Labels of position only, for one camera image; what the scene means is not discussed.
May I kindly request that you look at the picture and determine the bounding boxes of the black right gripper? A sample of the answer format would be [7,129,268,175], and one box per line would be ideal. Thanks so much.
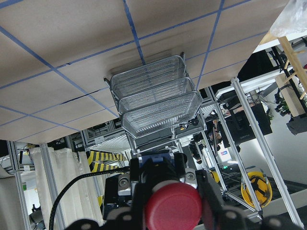
[102,153,226,230]

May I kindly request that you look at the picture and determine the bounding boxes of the red emergency stop button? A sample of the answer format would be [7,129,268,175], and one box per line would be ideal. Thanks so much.
[138,149,203,230]

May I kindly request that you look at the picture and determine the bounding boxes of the yellow hard hat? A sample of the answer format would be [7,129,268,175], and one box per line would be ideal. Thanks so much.
[241,171,273,207]

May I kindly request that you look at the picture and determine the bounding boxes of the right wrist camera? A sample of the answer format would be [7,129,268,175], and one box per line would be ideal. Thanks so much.
[103,173,132,220]

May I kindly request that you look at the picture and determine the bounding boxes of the clear plastic bag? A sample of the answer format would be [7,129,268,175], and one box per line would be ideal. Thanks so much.
[270,0,307,37]

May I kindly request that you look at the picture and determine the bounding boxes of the wire mesh shelf rack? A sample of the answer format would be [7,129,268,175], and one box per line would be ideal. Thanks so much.
[104,53,202,153]

